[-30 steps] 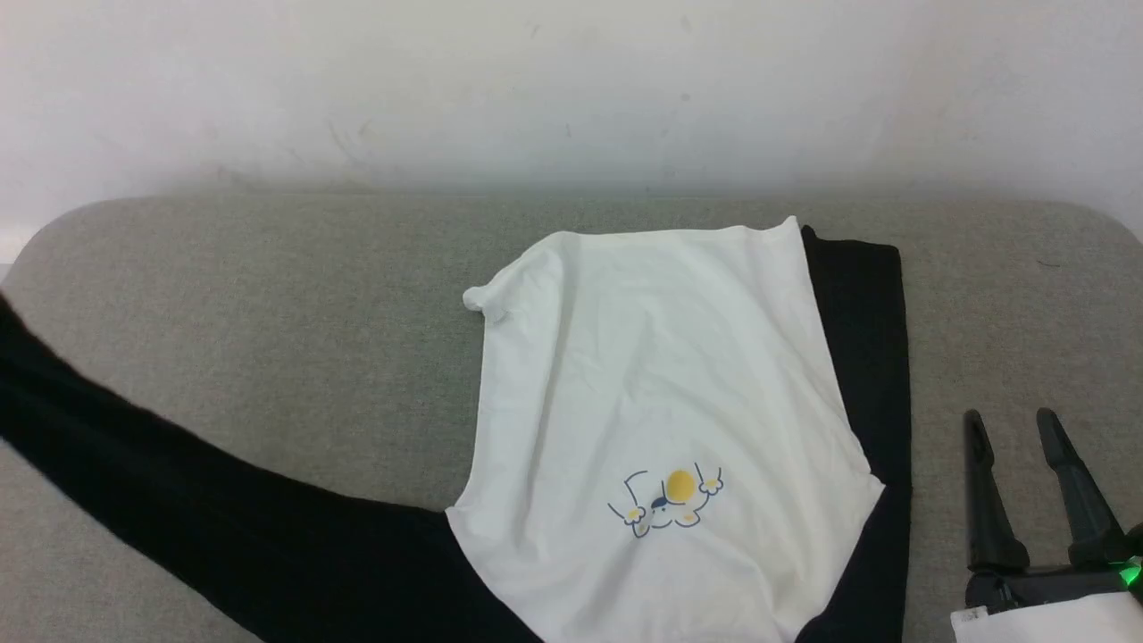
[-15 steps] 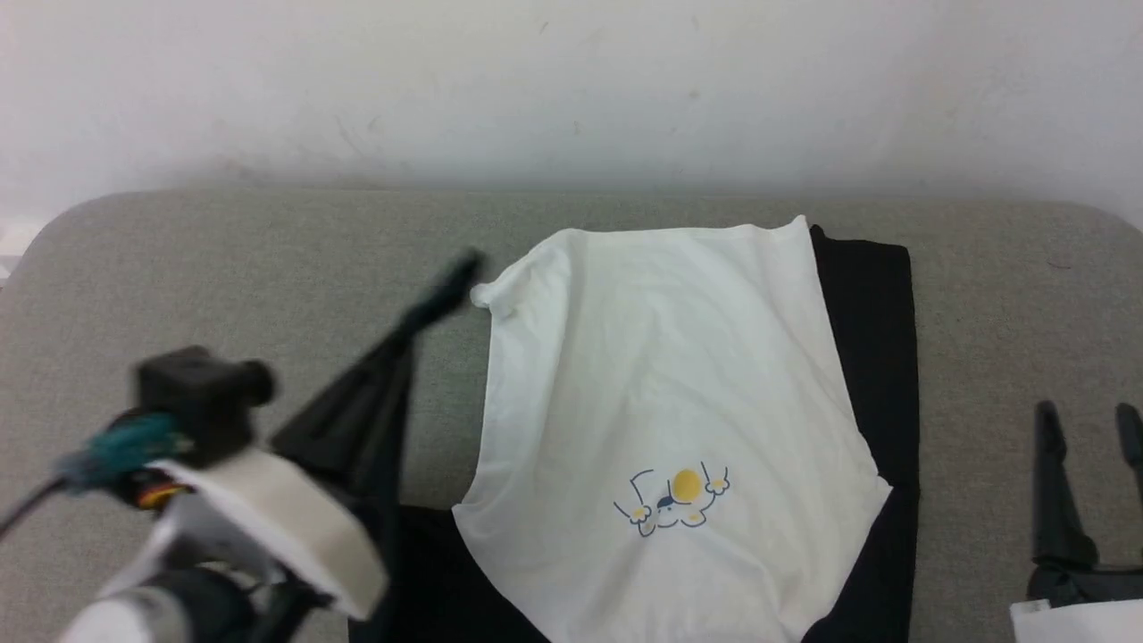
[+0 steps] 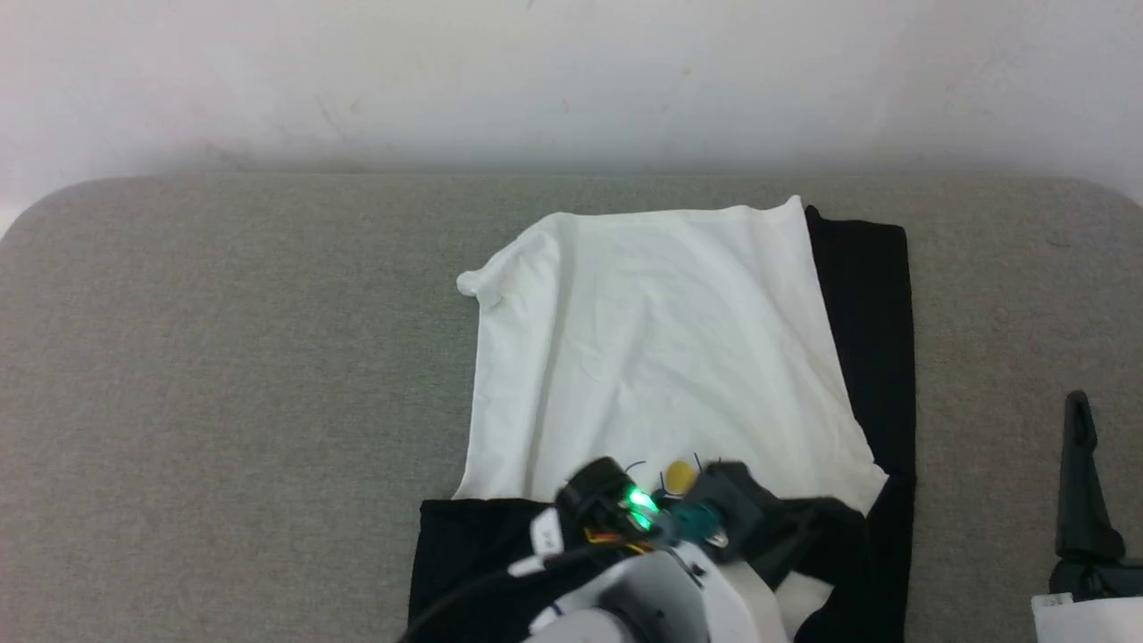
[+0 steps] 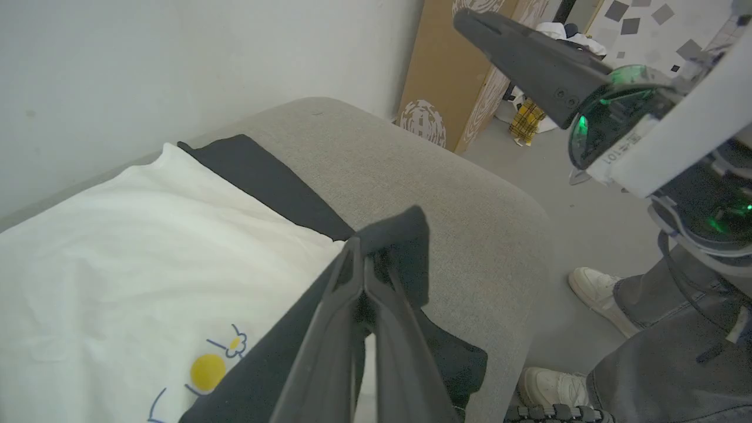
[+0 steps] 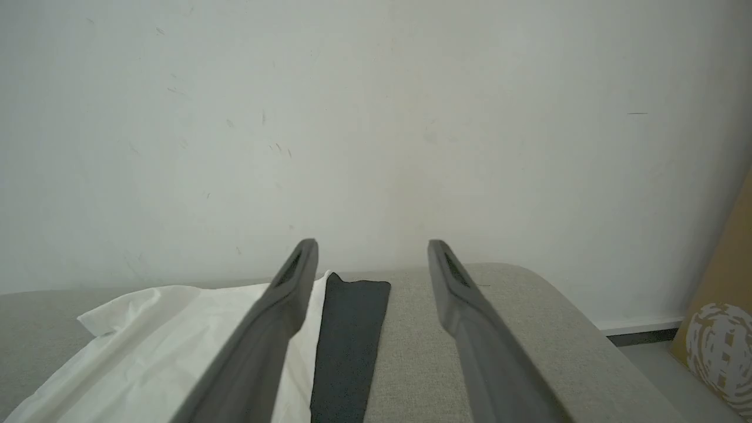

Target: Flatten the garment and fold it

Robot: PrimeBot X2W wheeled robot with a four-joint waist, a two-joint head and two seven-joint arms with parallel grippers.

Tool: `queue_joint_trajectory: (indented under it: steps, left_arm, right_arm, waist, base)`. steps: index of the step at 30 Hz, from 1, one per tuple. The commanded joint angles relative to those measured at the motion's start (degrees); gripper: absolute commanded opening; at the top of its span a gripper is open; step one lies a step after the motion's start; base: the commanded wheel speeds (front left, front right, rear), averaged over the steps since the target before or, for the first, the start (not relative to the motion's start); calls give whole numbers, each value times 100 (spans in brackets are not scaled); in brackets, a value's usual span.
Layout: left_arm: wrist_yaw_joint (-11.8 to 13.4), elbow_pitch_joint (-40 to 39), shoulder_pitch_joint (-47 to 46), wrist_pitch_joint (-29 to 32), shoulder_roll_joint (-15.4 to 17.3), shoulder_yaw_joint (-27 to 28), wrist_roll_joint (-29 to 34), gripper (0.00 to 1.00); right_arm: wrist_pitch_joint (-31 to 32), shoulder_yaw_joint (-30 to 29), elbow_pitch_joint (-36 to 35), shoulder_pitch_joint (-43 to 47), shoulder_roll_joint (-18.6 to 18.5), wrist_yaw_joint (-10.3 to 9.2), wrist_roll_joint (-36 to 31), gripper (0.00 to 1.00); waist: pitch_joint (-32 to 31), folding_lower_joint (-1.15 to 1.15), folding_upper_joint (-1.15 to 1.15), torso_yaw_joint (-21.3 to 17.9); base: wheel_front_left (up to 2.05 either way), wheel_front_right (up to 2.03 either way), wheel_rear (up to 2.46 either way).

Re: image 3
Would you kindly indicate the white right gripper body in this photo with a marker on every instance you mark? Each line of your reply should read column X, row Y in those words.
column 1094, row 616

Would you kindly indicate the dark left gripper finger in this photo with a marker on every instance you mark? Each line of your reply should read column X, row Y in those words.
column 804, row 527

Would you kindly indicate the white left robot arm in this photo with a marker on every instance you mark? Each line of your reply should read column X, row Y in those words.
column 616, row 621

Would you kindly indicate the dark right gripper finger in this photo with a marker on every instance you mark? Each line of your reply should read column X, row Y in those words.
column 1082, row 500

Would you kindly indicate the grey fabric sofa cushion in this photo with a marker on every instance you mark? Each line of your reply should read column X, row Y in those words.
column 223, row 402

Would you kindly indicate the white shirt with black sleeves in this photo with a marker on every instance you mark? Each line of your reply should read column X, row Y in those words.
column 670, row 339

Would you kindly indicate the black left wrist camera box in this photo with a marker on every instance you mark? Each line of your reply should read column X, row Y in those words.
column 737, row 509

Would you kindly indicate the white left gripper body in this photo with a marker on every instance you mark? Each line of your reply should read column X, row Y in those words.
column 732, row 607

